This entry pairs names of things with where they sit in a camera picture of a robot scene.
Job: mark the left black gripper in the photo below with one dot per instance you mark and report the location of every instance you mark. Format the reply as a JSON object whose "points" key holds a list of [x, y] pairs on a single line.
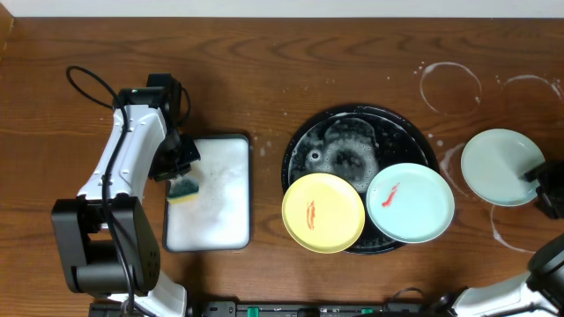
{"points": [[177, 163]]}

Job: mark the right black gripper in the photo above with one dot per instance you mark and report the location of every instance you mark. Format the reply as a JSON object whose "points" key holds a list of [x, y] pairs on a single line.
{"points": [[547, 172]]}

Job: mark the green yellow sponge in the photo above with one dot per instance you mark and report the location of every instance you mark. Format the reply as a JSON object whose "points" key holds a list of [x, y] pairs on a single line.
{"points": [[182, 189]]}

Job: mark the light green plate top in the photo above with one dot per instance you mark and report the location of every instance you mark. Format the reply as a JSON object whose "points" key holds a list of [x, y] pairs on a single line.
{"points": [[494, 163]]}

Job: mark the light green plate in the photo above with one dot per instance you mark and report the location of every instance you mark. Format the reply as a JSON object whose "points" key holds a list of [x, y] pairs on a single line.
{"points": [[494, 163], [410, 203]]}

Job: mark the yellow plate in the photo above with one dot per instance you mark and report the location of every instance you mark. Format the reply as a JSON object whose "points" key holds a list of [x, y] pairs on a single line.
{"points": [[323, 213]]}

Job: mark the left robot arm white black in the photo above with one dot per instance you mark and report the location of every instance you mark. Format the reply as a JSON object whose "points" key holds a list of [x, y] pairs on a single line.
{"points": [[105, 242]]}

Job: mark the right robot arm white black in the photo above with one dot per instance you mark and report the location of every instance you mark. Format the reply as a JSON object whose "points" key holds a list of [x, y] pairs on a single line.
{"points": [[539, 291]]}

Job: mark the rectangular soapy water tray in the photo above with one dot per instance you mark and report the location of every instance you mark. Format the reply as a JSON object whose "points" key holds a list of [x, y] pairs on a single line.
{"points": [[219, 216]]}

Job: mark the round black tray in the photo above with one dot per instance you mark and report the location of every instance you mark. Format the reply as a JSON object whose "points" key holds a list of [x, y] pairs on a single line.
{"points": [[354, 142]]}

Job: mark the black base rail bottom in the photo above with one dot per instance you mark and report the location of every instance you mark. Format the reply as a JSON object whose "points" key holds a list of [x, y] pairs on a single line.
{"points": [[226, 308]]}

